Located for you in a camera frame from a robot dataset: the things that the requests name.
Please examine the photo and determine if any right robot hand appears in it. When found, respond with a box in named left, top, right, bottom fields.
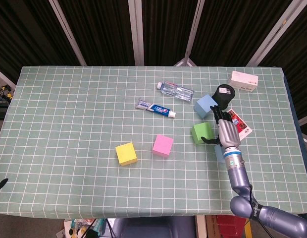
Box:
left=202, top=105, right=241, bottom=149

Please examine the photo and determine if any light blue foam cube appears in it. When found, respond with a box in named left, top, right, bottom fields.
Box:
left=214, top=145, right=227, bottom=164
left=194, top=94, right=218, bottom=119

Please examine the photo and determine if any green foam cube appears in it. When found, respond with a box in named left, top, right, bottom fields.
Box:
left=191, top=121, right=215, bottom=144

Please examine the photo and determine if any pink foam cube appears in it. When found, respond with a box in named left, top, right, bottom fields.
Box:
left=152, top=134, right=174, bottom=159

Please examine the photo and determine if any yellow foam cube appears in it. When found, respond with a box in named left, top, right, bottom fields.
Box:
left=115, top=142, right=138, bottom=167

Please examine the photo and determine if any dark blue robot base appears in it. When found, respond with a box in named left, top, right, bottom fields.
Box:
left=113, top=217, right=195, bottom=238

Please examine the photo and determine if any black mesh pen holder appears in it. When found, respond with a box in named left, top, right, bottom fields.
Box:
left=212, top=84, right=236, bottom=114

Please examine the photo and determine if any white cardboard box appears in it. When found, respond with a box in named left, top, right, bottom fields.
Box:
left=227, top=71, right=259, bottom=93

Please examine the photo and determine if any clear plastic water bottle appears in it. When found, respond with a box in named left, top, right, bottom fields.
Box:
left=156, top=81, right=195, bottom=103

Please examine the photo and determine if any blue white toothpaste tube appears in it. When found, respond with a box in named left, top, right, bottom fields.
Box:
left=136, top=98, right=177, bottom=119

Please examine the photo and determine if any teal white plastic bag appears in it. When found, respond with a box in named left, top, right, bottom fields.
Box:
left=69, top=218, right=104, bottom=238

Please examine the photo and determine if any red plastic crate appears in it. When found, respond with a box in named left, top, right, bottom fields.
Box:
left=216, top=214, right=246, bottom=238

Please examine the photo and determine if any brown cardboard box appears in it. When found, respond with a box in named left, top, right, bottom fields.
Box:
left=205, top=215, right=218, bottom=238

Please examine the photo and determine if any white table leg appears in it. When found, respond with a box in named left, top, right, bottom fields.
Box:
left=195, top=215, right=206, bottom=238

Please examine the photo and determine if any green checkered tablecloth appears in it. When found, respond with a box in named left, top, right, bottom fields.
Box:
left=0, top=65, right=307, bottom=219

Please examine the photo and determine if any yellow black cable bundle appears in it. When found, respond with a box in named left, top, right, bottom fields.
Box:
left=0, top=85, right=14, bottom=105

